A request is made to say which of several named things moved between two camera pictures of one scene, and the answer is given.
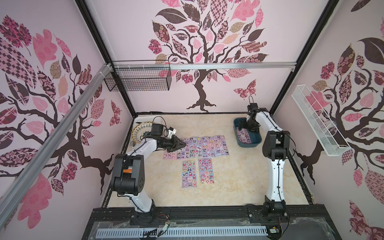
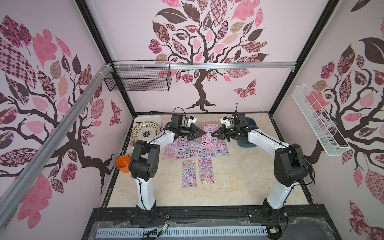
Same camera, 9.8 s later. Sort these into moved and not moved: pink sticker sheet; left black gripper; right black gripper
Moved: right black gripper; left black gripper
Not moved: pink sticker sheet
